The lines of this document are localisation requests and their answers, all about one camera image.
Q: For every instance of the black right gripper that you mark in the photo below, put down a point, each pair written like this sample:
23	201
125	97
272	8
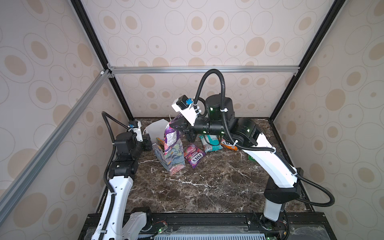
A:
180	121

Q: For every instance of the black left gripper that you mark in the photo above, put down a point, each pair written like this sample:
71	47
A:
146	139

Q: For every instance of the orange multicolour Fox's candy packet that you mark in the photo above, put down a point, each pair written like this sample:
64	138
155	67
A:
160	142

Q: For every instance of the purple snack packet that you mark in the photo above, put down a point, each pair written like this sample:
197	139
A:
171	135

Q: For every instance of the colourful painted paper bag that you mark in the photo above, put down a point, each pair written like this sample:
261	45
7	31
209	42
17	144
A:
173	160

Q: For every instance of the pink Fox's candy packet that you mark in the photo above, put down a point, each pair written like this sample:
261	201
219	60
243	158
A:
193	155

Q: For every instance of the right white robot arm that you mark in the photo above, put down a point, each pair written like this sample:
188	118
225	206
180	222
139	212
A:
243	134

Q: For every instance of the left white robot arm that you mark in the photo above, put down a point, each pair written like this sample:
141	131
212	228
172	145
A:
119	179

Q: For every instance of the teal snack packet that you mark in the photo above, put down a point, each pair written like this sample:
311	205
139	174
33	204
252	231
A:
211	143

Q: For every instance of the orange red Fox's candy packet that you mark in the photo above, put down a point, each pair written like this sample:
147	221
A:
229	146

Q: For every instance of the green snack packet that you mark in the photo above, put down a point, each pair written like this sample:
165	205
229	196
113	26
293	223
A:
251	158

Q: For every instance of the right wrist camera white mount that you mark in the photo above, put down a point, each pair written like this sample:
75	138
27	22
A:
187	108

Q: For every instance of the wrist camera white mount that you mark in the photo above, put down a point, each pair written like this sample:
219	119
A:
187	108
135	127

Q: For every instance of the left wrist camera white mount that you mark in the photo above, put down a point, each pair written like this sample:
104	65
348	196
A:
135	127

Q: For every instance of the aluminium horizontal back rail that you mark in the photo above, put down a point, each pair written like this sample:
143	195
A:
202	70

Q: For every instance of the aluminium left side rail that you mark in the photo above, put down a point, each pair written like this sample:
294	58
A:
23	181

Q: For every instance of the black vertical frame post right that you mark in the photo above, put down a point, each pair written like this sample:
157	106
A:
324	28

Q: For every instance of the black vertical frame post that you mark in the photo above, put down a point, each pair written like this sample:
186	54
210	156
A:
94	40
324	28

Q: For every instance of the black vertical frame post left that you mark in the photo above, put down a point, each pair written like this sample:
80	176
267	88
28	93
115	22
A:
94	40

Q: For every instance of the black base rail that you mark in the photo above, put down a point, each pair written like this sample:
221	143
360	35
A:
238	226

